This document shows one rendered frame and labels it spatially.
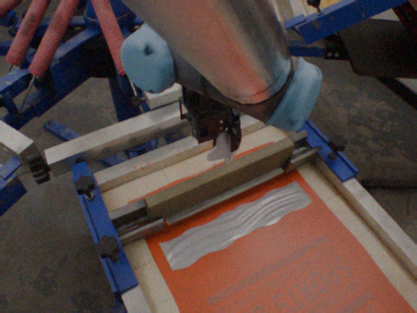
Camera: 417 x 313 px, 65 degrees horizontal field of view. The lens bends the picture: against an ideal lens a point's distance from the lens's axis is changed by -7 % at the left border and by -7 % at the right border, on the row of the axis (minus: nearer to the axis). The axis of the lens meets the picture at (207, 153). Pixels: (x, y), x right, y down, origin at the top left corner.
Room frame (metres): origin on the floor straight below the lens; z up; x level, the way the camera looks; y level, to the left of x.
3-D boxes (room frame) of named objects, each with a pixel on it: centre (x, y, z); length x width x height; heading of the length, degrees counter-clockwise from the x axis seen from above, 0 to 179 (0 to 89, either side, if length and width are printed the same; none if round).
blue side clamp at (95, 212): (0.35, 0.22, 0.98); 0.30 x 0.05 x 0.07; 28
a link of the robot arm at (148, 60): (0.36, 0.03, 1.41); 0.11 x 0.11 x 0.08; 55
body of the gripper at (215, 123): (0.45, -0.01, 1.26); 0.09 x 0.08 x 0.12; 119
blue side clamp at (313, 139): (0.62, -0.27, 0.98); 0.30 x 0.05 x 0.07; 28
